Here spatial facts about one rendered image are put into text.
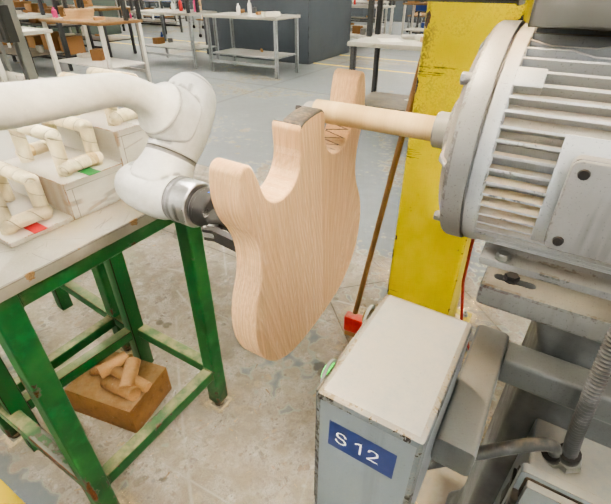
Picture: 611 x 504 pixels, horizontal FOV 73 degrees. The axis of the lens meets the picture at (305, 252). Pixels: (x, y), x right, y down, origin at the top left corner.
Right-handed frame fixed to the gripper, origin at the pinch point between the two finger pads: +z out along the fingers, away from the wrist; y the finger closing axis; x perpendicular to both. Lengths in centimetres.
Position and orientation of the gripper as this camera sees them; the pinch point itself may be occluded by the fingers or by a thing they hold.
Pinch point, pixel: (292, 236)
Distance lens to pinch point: 69.7
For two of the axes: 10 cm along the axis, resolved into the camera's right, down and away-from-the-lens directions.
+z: 8.5, 3.0, -4.3
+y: -5.2, 5.6, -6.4
